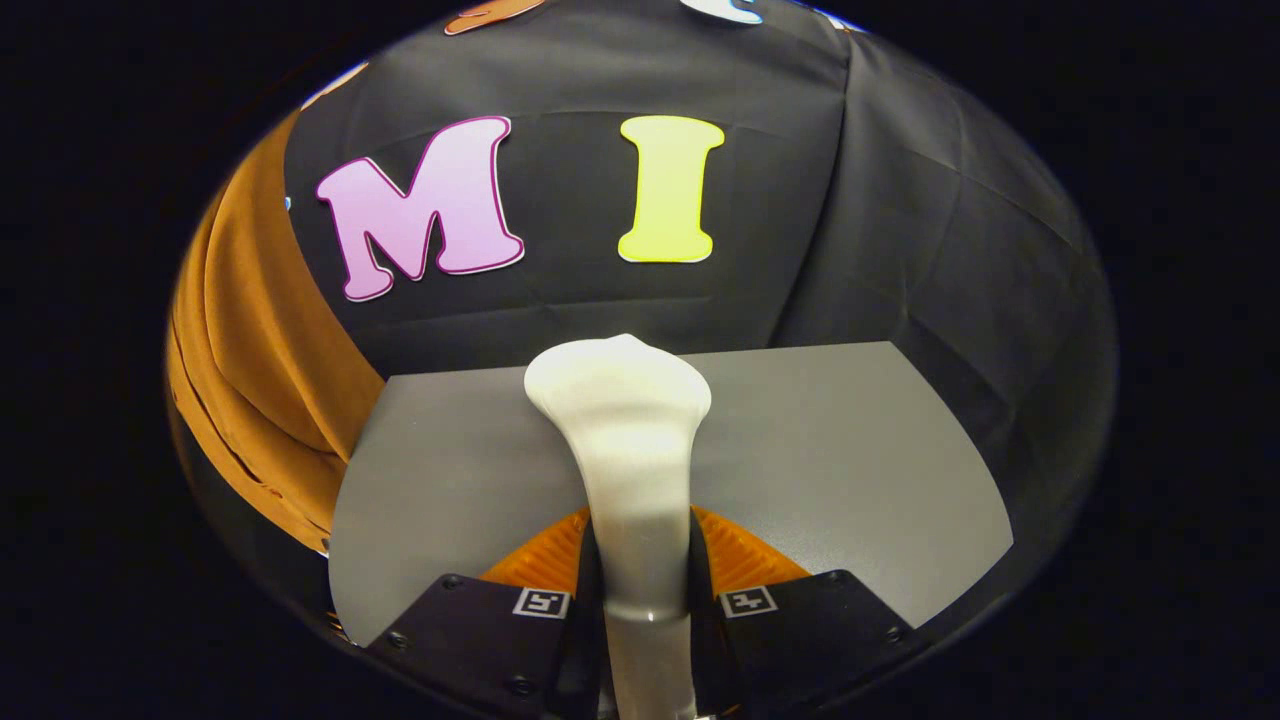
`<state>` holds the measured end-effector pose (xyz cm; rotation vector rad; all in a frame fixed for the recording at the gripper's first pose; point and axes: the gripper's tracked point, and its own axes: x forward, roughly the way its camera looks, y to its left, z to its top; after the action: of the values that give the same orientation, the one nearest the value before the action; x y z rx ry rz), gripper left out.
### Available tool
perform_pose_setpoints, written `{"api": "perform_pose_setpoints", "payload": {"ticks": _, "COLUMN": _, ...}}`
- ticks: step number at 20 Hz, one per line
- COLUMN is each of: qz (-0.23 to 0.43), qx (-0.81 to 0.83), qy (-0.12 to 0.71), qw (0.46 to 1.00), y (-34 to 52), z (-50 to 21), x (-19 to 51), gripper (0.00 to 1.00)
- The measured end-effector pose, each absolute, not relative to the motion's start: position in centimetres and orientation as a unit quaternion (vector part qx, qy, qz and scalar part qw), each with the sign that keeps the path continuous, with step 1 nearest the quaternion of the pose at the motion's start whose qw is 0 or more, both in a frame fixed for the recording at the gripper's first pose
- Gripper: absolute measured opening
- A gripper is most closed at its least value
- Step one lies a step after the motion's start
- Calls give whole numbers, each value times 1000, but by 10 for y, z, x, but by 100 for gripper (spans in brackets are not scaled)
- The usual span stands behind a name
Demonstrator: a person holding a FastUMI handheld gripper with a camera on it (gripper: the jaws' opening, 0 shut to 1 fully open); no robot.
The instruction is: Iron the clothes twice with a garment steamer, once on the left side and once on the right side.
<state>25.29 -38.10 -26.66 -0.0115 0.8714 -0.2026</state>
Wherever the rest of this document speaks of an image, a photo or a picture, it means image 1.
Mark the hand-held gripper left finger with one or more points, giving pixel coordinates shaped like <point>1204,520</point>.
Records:
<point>490,640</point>

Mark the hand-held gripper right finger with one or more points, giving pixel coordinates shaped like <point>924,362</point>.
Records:
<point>800,640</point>

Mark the white garment steamer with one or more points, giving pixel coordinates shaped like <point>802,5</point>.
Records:
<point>625,420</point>

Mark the orange button-up shirt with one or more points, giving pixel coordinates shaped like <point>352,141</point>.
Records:
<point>260,350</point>

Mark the grey side table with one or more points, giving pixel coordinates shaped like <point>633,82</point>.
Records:
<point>850,450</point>

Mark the black backdrop cloth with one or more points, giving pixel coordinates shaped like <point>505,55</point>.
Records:
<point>800,200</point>

